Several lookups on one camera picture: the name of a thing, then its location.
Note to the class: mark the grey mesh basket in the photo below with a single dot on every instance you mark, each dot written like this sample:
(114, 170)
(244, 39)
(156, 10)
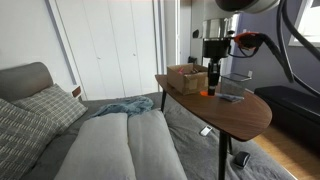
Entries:
(234, 84)

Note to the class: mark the small black device on rug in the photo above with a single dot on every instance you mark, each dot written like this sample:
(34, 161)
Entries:
(241, 159)

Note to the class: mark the blue crumpled blanket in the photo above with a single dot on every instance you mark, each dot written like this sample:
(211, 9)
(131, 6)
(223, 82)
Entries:
(131, 107)

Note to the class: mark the light grey seat cushion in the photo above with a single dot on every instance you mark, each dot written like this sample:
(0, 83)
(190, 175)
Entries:
(100, 151)

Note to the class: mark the white closet doors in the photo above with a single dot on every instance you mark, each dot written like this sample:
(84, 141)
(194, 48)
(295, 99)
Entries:
(110, 44)

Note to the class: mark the white remote control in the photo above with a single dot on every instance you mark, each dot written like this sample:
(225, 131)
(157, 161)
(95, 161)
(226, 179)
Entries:
(205, 130)

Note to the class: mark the black low cabinet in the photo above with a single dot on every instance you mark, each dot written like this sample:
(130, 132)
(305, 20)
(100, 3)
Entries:
(295, 112)

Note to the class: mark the dark wood side table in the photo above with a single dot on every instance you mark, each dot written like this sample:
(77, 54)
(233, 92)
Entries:
(242, 120)

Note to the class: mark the checked grey pillow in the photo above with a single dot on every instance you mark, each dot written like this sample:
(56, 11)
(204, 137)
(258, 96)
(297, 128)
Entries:
(55, 104)
(23, 137)

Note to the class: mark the grey sofa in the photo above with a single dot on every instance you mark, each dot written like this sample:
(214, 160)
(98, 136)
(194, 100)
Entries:
(198, 154)

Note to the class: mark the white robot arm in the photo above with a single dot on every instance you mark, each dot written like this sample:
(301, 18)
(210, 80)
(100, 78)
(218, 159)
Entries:
(218, 17)

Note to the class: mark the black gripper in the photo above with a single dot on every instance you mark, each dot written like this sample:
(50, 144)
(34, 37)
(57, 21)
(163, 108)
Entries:
(213, 74)

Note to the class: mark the cardboard box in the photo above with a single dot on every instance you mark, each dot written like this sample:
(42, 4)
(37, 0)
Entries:
(188, 78)

